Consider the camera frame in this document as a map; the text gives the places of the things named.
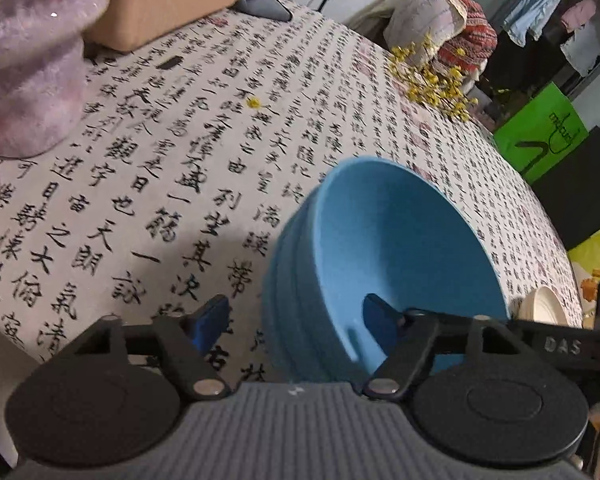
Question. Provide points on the cream plate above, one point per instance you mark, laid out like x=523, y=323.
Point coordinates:
x=545, y=305

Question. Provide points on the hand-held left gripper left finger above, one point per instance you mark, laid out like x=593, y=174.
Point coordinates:
x=210, y=322

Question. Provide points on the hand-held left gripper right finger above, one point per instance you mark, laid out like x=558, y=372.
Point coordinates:
x=382, y=325

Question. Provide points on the black paper bag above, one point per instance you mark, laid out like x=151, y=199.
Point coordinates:
x=580, y=195

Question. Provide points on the chair draped with patterned clothes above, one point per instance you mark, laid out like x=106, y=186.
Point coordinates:
x=375, y=15

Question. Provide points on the hanging pink garment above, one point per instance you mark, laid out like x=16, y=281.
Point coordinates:
x=577, y=15

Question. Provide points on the grey and purple cloth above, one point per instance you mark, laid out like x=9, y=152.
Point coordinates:
x=267, y=7

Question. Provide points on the yellow-green snack box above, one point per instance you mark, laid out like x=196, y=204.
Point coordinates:
x=595, y=250

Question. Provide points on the yellow blossom branches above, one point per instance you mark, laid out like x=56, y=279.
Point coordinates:
x=430, y=80

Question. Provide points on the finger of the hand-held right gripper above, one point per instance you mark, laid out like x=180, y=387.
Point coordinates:
x=534, y=341

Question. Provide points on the purple textured vase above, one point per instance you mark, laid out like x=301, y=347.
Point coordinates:
x=30, y=85

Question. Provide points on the green paper bag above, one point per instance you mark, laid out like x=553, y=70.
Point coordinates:
x=535, y=115

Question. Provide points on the peach ribbed suitcase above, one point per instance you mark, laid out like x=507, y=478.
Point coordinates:
x=170, y=5

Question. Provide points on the hanging white garment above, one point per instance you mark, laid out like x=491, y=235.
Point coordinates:
x=590, y=50

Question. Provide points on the fallen yellow blossom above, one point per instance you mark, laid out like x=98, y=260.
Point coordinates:
x=253, y=103

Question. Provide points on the calligraphy printed tablecloth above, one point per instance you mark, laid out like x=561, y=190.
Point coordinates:
x=180, y=160

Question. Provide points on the small black flat object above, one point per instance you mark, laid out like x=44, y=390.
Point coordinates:
x=169, y=63

